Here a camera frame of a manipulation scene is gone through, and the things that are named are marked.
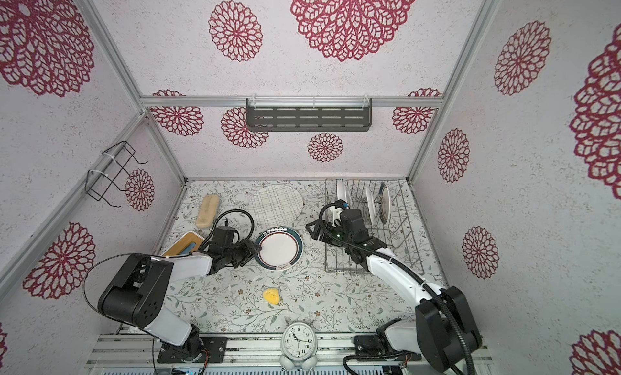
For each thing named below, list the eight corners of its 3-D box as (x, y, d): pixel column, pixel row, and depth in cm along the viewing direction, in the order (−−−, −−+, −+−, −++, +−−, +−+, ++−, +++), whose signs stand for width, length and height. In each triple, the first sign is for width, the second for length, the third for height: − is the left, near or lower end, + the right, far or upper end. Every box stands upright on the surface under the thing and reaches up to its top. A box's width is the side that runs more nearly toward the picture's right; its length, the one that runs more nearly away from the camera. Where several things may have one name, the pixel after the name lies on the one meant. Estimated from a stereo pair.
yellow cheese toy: (263, 304, 85) (262, 301, 83) (265, 290, 88) (263, 288, 86) (279, 304, 85) (278, 301, 83) (280, 290, 88) (279, 288, 86)
